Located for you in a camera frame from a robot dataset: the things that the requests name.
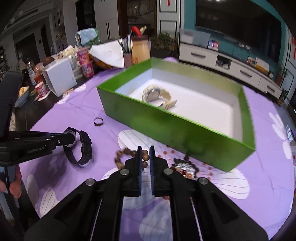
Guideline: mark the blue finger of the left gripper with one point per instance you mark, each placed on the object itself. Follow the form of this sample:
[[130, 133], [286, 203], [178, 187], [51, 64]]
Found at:
[[67, 139]]

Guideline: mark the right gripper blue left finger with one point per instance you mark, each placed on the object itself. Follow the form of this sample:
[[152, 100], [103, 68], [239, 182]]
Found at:
[[93, 210]]

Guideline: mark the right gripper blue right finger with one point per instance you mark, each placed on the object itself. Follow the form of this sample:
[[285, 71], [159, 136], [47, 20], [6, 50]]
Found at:
[[199, 210]]

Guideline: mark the black wrist watch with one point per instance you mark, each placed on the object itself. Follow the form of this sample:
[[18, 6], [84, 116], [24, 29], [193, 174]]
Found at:
[[78, 152]]

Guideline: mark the white wrist watch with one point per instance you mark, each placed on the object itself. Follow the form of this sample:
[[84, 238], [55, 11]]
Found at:
[[153, 93]]

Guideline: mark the person's left hand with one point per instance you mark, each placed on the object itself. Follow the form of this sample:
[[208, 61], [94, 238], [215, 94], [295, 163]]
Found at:
[[15, 186]]

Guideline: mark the white small box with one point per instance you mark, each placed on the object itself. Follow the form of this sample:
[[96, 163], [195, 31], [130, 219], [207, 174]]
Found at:
[[59, 76]]

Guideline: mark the purple floral tablecloth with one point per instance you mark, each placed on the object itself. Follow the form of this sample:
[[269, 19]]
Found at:
[[262, 186]]

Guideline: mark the pink snack cup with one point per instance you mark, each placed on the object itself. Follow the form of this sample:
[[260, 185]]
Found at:
[[85, 62]]

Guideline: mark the white paper sheet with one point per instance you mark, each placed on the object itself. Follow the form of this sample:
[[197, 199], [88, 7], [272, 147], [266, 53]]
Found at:
[[109, 53]]

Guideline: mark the green cardboard box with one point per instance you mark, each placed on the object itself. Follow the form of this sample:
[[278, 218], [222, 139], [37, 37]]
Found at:
[[211, 120]]

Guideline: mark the pink pen holder cup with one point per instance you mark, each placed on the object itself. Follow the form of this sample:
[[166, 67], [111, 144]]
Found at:
[[127, 57]]

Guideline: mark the blue folded towel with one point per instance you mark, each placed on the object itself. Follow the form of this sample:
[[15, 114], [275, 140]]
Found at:
[[85, 36]]

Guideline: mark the yellow bottle brown cap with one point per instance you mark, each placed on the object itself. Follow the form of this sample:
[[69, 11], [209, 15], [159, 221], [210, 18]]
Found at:
[[140, 49]]

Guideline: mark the white TV cabinet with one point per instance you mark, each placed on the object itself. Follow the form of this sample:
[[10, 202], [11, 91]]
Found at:
[[227, 65]]

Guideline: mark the clear storage bin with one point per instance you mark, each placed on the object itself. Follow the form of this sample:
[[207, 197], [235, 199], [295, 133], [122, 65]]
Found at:
[[194, 37]]

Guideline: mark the potted green plant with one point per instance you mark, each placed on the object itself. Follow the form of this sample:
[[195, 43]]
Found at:
[[280, 74]]

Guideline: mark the large black television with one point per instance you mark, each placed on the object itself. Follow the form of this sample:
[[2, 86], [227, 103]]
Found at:
[[244, 21]]

